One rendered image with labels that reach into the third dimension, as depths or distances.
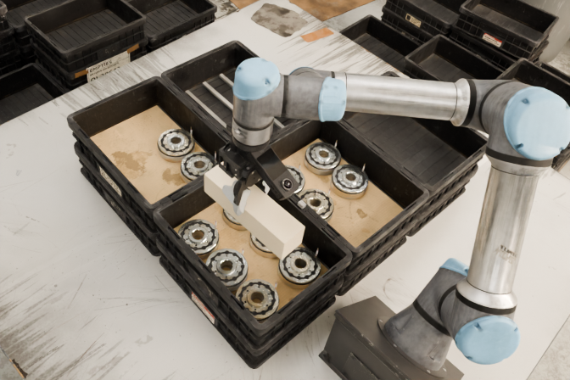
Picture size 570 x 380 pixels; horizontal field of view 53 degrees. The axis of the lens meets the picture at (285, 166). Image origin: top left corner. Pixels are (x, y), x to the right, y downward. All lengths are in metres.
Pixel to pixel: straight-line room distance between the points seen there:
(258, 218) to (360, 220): 0.45
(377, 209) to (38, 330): 0.91
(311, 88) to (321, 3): 2.86
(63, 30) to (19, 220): 1.17
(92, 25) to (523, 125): 2.05
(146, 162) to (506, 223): 0.97
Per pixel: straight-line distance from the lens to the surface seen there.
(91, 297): 1.56
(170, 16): 2.93
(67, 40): 2.64
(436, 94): 1.15
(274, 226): 1.16
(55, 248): 1.66
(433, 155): 1.78
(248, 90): 0.95
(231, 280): 1.37
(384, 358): 1.27
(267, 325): 1.25
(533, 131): 1.06
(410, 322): 1.33
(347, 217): 1.55
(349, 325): 1.27
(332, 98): 0.98
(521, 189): 1.11
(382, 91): 1.12
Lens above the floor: 2.05
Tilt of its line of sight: 49 degrees down
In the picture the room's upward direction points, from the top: 9 degrees clockwise
